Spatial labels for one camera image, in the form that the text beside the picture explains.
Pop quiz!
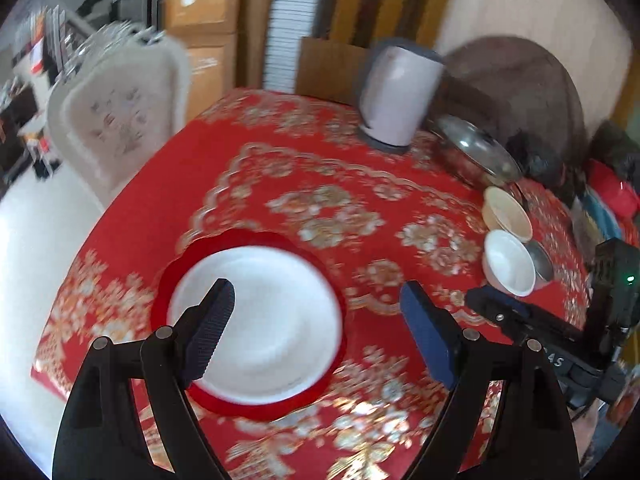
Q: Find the grey kettle base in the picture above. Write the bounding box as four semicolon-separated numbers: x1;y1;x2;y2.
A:
359;127;411;155

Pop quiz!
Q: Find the small white bowl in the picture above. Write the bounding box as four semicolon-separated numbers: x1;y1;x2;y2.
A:
482;230;537;297

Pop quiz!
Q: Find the blue plastic package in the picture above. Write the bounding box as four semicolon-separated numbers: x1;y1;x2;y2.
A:
572;192;623;256

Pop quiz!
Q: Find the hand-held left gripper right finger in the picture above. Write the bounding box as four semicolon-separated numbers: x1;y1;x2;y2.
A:
399;281;581;480

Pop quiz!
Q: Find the large red plate gold lettering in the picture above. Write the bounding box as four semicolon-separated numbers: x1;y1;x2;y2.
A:
150;230;348;422

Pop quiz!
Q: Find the red floral tablecloth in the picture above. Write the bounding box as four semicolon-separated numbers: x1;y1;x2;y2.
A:
30;87;640;480

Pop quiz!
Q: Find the cardboard sheet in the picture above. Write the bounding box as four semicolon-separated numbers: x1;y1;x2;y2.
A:
295;36;371;106

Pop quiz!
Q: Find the red plastic basin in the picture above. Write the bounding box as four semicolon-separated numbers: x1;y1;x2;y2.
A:
587;160;638;221

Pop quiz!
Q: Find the glass pot lid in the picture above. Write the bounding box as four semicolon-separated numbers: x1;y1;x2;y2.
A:
435;115;523;181

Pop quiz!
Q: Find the white louvred door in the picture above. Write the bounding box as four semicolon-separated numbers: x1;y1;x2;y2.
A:
262;0;328;93

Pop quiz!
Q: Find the white ornate chair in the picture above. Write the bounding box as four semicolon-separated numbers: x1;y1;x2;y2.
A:
47;22;193;208

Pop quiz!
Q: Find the large white bowl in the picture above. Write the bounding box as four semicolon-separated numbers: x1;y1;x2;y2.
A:
167;246;347;405

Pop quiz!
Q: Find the short cardboard box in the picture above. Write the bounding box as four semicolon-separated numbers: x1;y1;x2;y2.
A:
182;45;236;126

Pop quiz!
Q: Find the round wooden tabletop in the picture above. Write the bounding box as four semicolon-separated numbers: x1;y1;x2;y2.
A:
442;35;586;171

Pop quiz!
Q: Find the metal bowl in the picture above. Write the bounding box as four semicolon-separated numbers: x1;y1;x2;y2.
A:
525;239;556;291

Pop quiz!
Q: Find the black plastic bag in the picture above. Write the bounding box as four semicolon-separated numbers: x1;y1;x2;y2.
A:
590;120;640;176
505;132;576;196

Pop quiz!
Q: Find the steel pot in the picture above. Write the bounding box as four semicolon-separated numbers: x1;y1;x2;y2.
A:
427;114;523;188

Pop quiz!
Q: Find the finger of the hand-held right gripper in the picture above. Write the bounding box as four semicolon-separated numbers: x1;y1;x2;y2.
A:
465;287;528;322
492;310;533;346

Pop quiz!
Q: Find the metal stair railing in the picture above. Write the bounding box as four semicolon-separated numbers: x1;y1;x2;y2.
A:
45;0;166;81

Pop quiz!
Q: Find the white electric kettle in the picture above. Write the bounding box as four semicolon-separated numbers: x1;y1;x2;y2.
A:
359;39;446;146

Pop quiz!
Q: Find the cream bowl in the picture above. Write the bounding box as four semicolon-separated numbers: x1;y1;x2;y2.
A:
482;186;533;243

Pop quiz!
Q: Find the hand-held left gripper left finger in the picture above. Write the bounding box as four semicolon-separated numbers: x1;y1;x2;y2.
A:
52;278;236;480

